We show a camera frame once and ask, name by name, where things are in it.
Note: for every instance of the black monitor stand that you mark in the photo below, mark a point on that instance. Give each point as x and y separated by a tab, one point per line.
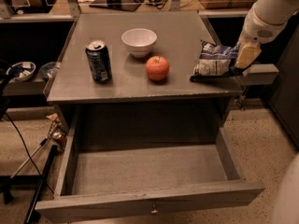
122	5

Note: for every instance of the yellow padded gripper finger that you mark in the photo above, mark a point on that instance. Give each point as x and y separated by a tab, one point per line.
248	52

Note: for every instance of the grey side shelf block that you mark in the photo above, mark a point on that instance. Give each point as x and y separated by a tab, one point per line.
259	74

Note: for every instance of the small metal drawer knob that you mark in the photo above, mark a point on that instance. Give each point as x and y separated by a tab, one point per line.
154	210

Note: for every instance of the white bowl with items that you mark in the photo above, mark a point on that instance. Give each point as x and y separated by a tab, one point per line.
21	71

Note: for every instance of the dark blue soda can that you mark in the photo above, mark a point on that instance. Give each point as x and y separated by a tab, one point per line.
99	62

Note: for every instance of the blue bowl on shelf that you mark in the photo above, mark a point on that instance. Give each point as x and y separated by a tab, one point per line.
49	70

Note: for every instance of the grey wooden cabinet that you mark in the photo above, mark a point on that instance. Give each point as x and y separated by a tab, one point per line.
179	37

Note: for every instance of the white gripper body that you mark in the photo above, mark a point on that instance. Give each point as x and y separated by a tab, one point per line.
257	28

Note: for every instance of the black tripod stand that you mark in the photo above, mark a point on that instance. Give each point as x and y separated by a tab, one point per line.
35	182

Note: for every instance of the left low shelf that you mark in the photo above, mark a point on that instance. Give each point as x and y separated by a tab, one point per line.
33	86

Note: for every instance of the open grey drawer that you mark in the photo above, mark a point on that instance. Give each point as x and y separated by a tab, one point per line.
118	162

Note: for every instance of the blue chip bag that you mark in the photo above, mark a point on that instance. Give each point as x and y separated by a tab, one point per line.
216	61

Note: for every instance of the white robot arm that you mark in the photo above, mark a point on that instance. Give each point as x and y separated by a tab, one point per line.
275	11

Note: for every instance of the red apple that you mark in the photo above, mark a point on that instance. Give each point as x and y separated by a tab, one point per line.
157	68

